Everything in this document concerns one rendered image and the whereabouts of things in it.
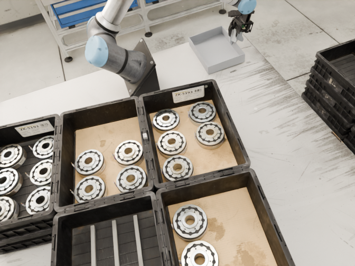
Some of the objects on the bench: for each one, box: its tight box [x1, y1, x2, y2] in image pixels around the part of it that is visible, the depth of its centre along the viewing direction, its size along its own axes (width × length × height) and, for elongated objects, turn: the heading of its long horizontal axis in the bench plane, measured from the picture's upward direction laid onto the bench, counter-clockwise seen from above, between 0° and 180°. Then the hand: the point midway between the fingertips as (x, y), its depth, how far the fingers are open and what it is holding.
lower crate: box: [0, 229, 53, 255], centre depth 106 cm, size 40×30×12 cm
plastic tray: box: [189, 25, 245, 74], centre depth 149 cm, size 27×20×5 cm
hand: (232, 41), depth 149 cm, fingers closed, pressing on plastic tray
